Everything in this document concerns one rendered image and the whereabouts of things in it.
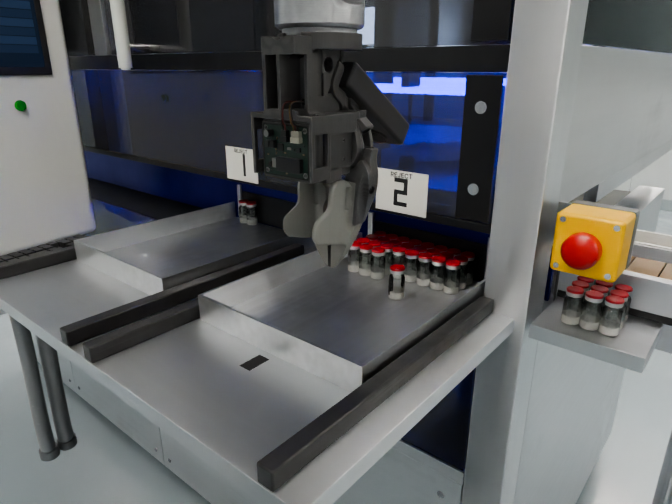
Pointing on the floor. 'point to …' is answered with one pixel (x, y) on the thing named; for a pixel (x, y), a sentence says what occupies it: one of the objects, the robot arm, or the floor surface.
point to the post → (522, 232)
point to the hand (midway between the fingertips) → (335, 252)
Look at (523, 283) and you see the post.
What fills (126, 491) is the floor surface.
